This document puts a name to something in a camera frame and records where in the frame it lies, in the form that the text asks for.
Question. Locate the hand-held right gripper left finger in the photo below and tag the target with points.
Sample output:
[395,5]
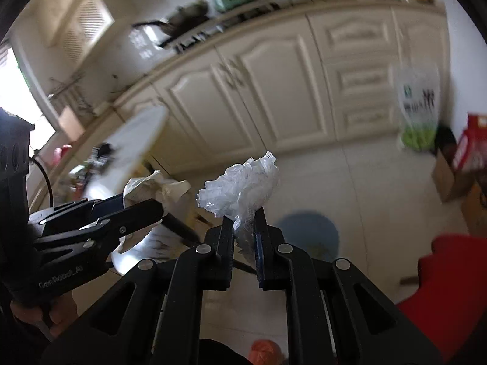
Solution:
[227,243]

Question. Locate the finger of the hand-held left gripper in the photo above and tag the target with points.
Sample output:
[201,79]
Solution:
[106,206]
[137,215]

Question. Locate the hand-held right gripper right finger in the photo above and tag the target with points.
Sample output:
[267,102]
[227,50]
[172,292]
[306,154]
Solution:
[260,247]

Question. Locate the white paper bag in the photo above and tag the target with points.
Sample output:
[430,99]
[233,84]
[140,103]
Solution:
[171,190]

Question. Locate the blue plastic bin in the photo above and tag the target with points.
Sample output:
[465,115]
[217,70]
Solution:
[315,228]

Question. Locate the clear plastic wrap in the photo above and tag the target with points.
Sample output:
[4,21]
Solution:
[239,186]

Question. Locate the person's left hand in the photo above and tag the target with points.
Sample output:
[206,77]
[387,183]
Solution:
[57,317]

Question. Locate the cream cabinet door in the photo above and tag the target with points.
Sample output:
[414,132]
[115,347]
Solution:
[277,87]
[205,110]
[175,137]
[418,42]

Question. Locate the cream kitchen cabinet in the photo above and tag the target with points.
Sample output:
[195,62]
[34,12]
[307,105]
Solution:
[274,95]

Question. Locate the cream cabinet drawer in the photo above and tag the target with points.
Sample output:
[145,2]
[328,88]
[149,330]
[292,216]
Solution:
[367,119]
[361,80]
[350,32]

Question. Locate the cream louvred cupboard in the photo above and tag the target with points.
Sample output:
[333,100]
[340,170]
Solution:
[83,26]

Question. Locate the red stool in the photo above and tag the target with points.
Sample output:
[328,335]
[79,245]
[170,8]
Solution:
[449,285]

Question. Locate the black gas stove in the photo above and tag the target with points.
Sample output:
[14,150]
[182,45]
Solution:
[205,34]

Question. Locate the open cardboard box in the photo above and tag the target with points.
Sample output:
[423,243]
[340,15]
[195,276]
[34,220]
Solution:
[445,178]
[475,209]

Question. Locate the white and green rice bag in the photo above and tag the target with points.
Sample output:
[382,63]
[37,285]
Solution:
[418,110]

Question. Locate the black plastic sack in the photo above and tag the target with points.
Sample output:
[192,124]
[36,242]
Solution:
[445,138]

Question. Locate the red and white rice bag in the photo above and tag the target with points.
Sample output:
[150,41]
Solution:
[470,144]

